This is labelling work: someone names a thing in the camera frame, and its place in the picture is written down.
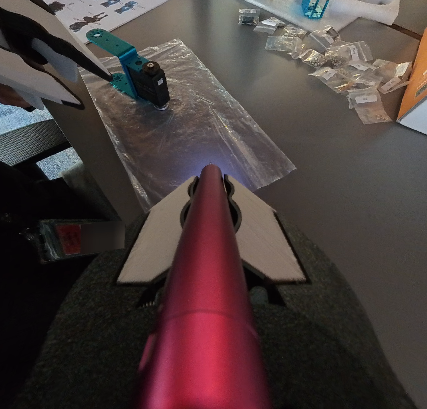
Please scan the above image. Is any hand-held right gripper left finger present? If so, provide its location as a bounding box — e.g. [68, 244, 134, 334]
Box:
[117, 176, 201, 285]

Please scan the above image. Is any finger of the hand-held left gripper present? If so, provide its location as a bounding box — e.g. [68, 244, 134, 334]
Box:
[0, 0, 113, 82]
[0, 37, 85, 112]

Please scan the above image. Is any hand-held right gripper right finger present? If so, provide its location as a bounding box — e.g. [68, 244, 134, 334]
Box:
[222, 174, 307, 285]

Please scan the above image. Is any red electric screwdriver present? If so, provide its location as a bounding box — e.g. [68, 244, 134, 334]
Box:
[133, 164, 271, 409]

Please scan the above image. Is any blue metal servo bracket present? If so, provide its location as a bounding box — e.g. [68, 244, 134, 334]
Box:
[86, 28, 149, 100]

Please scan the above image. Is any black servo motor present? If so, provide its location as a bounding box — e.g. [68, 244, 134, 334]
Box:
[128, 60, 171, 111]

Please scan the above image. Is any grey desk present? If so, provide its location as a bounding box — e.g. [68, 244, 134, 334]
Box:
[43, 0, 427, 409]

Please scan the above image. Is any black mesh office chair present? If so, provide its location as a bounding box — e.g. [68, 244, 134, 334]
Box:
[0, 119, 73, 166]

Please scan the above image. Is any clear badge holder red card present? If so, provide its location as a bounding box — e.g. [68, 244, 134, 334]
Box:
[37, 219, 83, 261]

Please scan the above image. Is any white instruction sheet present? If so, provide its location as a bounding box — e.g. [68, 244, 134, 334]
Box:
[37, 0, 191, 46]

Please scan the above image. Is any clear plastic bag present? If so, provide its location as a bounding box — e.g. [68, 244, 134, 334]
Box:
[78, 38, 297, 213]

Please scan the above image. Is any person's dark clothing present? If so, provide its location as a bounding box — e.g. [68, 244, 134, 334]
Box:
[0, 162, 125, 409]

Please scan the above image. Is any pile of small screw bags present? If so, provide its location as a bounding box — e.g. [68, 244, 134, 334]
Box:
[238, 8, 413, 125]

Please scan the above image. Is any orange and white cardboard box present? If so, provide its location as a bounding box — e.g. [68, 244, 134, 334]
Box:
[396, 27, 427, 134]

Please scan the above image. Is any white foam sheet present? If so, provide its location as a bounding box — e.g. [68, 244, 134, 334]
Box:
[208, 0, 367, 32]

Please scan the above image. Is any white foam packing block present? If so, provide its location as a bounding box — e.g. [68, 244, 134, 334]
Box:
[328, 0, 401, 26]

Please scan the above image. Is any blue perforated metal bracket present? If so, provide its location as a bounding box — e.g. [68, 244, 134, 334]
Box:
[296, 0, 331, 29]

